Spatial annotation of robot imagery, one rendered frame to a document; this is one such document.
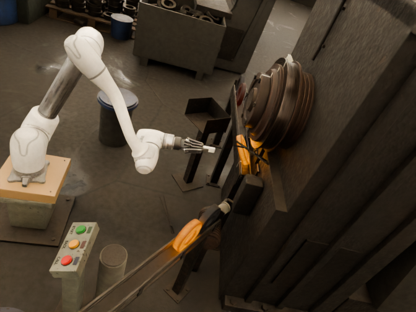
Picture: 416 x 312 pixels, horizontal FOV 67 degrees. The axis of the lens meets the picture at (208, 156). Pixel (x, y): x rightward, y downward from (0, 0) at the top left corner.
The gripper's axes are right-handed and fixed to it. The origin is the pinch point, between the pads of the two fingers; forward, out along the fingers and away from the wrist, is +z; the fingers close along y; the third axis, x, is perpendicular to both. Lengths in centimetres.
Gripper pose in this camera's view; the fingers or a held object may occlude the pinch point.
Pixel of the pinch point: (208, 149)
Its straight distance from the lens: 179.8
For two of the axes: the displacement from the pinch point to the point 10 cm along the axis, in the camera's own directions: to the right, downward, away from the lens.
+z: 9.8, 1.8, 0.8
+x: 1.9, -7.6, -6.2
